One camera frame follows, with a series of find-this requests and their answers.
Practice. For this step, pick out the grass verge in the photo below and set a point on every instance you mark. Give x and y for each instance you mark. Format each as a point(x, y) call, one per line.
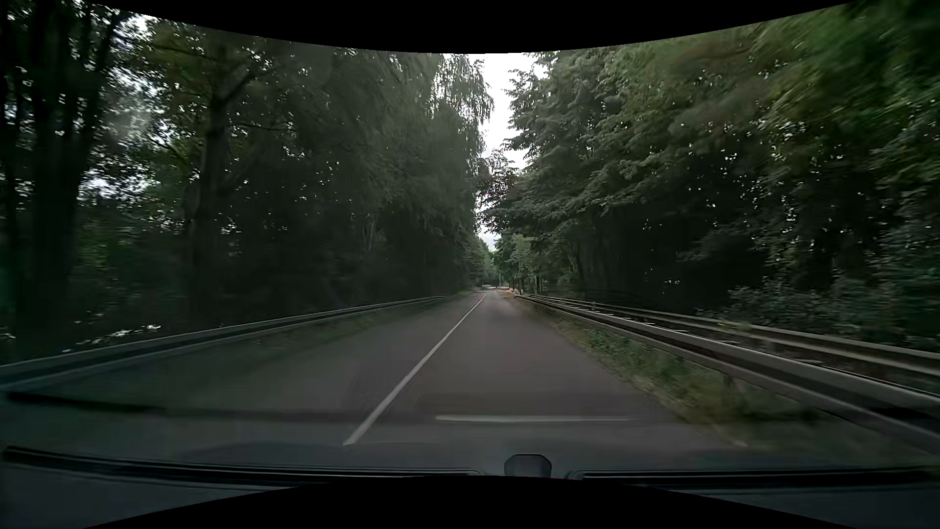
point(661, 371)

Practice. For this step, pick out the road markings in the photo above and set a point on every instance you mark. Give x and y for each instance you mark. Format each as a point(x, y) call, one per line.
point(411, 373)

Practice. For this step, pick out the grey asphalt road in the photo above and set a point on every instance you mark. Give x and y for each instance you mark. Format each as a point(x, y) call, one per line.
point(507, 360)

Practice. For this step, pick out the car's own bonnet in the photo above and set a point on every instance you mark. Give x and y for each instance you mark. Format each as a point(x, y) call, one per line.
point(294, 459)

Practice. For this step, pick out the dense green wood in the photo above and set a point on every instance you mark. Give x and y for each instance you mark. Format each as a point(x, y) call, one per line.
point(697, 184)
point(257, 184)

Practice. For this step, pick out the grey metal guard rail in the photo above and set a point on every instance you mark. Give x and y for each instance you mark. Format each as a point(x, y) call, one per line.
point(734, 360)
point(793, 339)
point(220, 334)

